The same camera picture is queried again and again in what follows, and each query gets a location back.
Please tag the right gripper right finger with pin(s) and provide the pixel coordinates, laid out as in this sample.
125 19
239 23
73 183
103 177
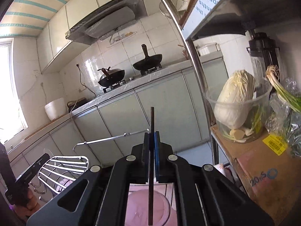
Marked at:
204 196

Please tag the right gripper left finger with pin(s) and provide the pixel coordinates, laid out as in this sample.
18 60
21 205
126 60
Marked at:
99 196

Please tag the dark brown chopstick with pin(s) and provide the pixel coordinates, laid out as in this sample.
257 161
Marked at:
151 168

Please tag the cardboard box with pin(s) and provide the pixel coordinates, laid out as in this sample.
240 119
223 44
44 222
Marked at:
272 181

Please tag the clear bowl with cabbage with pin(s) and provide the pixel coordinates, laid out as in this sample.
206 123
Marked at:
240 106

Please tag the bagged green vegetables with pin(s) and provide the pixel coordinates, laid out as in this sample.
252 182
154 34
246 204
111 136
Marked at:
284 121

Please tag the black wok with lid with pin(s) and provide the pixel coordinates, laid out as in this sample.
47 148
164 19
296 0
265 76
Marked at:
111 76

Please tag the gas stove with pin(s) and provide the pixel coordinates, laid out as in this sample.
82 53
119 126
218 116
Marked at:
126 80

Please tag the black blender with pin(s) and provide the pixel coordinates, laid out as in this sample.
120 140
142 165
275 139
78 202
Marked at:
263 52

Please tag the metal shelf pole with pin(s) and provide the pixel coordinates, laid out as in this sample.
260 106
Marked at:
199 73

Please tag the range hood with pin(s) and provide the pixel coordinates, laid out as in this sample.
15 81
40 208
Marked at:
106 20

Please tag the metal wire utensil rack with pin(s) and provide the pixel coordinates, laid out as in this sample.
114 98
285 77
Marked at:
58 172

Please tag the black wok with handle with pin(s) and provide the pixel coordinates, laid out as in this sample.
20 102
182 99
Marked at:
148 62

